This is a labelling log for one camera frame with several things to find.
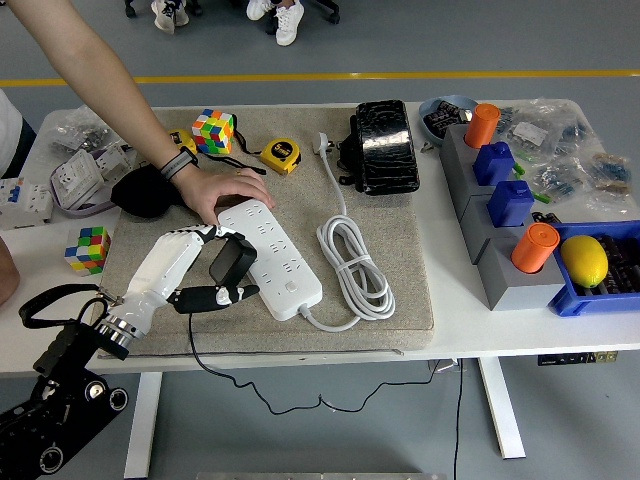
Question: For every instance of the orange cylinder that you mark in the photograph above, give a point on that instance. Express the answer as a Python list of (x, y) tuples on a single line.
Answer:
[(482, 125), (532, 250)]

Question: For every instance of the white circuit breaker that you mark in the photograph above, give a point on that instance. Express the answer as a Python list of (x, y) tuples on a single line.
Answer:
[(22, 202)]

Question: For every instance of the yellow lemon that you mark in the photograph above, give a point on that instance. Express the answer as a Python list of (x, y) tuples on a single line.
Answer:
[(585, 262)]

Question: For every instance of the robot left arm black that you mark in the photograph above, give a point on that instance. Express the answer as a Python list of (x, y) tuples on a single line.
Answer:
[(65, 345)]

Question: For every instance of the black table control panel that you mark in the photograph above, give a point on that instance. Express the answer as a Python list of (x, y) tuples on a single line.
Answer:
[(575, 359)]

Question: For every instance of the person's torso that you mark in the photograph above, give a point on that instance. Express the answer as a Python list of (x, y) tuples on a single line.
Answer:
[(10, 135)]

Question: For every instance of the person's left hand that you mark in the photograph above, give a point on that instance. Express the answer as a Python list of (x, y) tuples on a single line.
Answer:
[(225, 185)]

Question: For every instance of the small black component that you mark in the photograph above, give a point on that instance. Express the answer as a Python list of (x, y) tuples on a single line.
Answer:
[(546, 218)]

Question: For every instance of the glossy black case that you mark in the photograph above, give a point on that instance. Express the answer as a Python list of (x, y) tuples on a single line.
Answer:
[(387, 145)]

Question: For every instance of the white-edged puzzle cube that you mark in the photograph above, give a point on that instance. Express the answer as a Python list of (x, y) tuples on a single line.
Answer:
[(85, 249)]

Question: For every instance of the blue square peg block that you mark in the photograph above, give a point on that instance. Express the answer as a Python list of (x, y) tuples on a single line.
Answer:
[(492, 165), (510, 205)]

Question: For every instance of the clear bag metal parts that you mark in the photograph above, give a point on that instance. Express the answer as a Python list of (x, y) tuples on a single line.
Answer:
[(75, 135)]

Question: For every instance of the small yellow tape measure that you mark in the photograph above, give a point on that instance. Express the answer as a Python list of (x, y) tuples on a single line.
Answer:
[(186, 142)]

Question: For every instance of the person's right hand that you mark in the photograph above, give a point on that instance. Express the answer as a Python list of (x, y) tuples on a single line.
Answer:
[(7, 270)]

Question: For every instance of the green small plastic piece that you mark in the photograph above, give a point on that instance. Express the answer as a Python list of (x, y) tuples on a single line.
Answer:
[(520, 165), (542, 197)]

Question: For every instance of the small white wall socket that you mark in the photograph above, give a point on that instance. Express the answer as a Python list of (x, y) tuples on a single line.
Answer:
[(115, 157)]

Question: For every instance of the clear bag white label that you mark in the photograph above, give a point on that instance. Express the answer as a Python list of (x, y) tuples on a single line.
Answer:
[(530, 132)]

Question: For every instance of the blue plastic bin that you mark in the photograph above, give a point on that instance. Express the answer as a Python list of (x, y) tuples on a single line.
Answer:
[(565, 300)]

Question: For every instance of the clear bag brown resistors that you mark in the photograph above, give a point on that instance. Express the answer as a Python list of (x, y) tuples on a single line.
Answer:
[(610, 170)]

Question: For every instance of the grey-white sneaker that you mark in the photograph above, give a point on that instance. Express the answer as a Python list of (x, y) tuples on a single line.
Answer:
[(181, 12), (164, 17)]

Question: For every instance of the black capacitors heap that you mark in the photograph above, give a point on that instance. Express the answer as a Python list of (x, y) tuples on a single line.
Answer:
[(442, 120), (625, 270)]

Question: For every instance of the metal bracket under table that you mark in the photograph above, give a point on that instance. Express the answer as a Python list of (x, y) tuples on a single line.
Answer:
[(447, 366)]

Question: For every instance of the blue bowl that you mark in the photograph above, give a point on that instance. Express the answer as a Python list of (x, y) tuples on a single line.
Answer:
[(430, 107)]

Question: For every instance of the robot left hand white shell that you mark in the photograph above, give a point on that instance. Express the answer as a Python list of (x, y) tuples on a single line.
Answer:
[(160, 270)]

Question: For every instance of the grey black wristband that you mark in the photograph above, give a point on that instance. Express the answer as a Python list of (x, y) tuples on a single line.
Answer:
[(179, 165)]

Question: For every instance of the clear bag dark parts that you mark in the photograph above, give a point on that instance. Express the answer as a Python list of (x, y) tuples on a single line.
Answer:
[(572, 132)]

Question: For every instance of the white table leg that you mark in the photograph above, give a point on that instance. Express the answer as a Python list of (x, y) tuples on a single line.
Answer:
[(502, 410), (142, 425)]

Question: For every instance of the clear bag blue resistors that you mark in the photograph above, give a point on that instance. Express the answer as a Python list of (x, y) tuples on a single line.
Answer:
[(557, 182)]

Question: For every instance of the person's left forearm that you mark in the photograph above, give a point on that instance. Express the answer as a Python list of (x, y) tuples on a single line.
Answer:
[(100, 75)]

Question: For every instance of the large white wall socket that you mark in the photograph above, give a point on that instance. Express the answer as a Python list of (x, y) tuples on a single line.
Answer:
[(77, 177)]

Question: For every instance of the bright stickerless puzzle cube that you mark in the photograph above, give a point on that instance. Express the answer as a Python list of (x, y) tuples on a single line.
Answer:
[(212, 131)]

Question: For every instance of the grey-brown mat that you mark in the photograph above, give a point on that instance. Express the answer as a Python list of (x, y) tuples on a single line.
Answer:
[(400, 250)]

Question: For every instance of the yellow tape measure 5m label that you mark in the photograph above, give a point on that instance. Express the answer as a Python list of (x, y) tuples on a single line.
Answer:
[(280, 152)]

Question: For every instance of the black chair castor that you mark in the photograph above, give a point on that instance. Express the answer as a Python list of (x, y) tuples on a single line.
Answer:
[(327, 11), (130, 9)]

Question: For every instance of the white power strip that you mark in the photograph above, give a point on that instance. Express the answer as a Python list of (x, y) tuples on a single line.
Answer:
[(290, 265)]

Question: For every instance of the grey block base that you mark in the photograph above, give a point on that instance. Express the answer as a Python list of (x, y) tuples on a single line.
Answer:
[(480, 220), (520, 292), (457, 160)]

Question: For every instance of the black cloth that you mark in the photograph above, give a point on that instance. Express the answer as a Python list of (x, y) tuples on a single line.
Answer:
[(140, 195)]

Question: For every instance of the white sneaker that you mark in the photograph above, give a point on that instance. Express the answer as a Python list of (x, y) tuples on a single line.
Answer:
[(289, 25), (259, 9)]

